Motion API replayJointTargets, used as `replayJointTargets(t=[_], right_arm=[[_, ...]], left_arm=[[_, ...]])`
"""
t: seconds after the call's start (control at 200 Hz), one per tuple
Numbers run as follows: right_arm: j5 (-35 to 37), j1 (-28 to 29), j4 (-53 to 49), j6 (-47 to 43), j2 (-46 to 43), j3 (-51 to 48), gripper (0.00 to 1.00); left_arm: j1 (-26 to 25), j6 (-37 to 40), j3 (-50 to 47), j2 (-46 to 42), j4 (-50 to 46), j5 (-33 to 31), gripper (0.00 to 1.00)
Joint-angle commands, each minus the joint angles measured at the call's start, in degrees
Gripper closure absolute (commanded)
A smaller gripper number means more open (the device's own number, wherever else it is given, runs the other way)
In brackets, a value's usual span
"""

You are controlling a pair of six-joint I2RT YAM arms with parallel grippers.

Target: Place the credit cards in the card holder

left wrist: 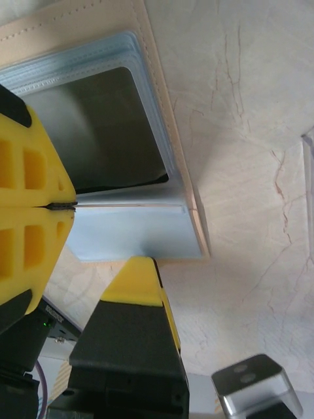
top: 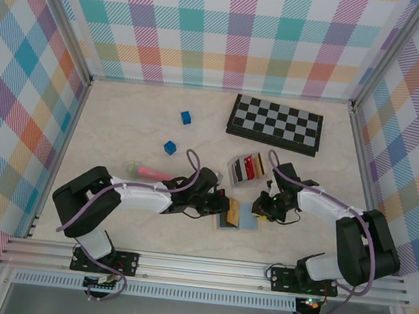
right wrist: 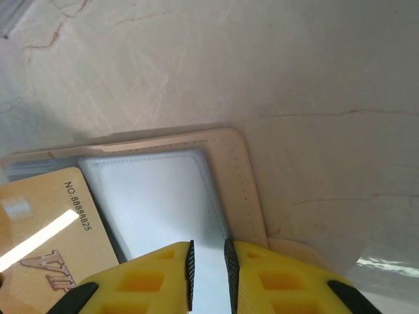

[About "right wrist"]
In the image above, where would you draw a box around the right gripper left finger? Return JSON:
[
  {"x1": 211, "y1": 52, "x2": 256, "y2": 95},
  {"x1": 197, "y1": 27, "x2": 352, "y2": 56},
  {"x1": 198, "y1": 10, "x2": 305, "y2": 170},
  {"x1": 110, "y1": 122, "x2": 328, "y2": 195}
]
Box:
[{"x1": 52, "y1": 239, "x2": 196, "y2": 314}]

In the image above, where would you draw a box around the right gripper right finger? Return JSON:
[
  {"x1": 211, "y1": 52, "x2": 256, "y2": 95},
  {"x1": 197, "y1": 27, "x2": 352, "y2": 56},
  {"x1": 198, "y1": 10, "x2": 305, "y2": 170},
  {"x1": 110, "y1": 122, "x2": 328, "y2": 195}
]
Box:
[{"x1": 223, "y1": 237, "x2": 381, "y2": 314}]

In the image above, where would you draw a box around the beige card holder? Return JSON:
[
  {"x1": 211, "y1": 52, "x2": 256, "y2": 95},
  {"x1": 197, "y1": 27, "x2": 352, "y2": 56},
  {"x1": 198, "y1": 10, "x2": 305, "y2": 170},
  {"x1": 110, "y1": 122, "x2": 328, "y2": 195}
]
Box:
[{"x1": 0, "y1": 126, "x2": 333, "y2": 314}]

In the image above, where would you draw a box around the gold VIP card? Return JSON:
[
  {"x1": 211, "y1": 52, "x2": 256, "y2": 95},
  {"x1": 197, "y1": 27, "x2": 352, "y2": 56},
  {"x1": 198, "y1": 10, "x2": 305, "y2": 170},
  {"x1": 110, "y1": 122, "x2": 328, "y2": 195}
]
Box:
[{"x1": 0, "y1": 166, "x2": 120, "y2": 314}]

